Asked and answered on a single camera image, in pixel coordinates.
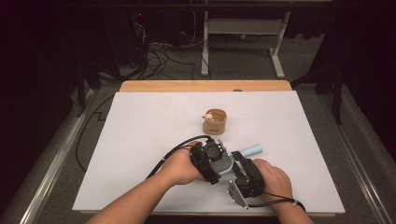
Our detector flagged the metal floor rail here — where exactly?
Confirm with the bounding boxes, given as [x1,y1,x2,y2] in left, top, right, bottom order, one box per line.
[320,92,394,224]
[18,88,96,224]

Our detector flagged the dark computer tower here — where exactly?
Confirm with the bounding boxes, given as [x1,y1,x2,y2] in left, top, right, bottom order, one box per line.
[104,10,148,68]

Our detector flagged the tangle of black cables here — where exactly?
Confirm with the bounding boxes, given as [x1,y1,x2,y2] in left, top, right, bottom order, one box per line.
[130,21,197,80]

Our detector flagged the right hand-held gripper cable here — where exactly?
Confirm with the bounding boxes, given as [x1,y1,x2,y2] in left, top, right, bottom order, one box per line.
[247,190,306,213]

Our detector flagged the wooden table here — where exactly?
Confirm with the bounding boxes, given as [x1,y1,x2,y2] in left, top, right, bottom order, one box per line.
[119,79,293,93]

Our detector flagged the tan holder cup with figurine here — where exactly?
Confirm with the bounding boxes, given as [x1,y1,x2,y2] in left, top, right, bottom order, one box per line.
[202,107,228,135]

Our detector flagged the person's right hand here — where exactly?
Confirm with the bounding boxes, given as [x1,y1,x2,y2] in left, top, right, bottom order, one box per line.
[251,158,294,203]

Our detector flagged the white metal desk frame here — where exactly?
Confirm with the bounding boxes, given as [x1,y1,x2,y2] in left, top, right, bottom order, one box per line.
[200,10,291,79]

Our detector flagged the person's left hand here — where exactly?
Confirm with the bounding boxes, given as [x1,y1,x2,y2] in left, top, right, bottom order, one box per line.
[158,141,206,187]

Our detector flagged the light blue hairbrush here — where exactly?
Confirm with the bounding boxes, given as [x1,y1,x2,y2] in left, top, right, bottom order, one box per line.
[211,143,263,175]

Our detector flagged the left hand-held gripper cable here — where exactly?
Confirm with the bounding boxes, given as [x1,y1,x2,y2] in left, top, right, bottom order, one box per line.
[145,134,213,181]

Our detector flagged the black metal stand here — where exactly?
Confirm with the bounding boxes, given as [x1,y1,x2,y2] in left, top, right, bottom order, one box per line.
[290,62,345,125]
[76,62,102,118]

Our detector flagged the hand-held gripper cable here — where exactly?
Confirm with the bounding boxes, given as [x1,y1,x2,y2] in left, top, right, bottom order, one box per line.
[247,190,306,213]
[145,134,213,181]

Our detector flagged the black floor cable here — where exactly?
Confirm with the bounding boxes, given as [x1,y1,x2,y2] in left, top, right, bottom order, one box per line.
[75,94,115,172]

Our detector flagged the white board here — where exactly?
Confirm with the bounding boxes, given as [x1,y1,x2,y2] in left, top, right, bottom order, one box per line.
[72,91,346,215]

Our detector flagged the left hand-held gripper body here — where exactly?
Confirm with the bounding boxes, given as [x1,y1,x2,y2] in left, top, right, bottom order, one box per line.
[190,135,233,186]

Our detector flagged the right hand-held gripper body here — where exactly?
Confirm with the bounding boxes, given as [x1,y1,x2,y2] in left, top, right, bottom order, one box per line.
[227,157,266,210]

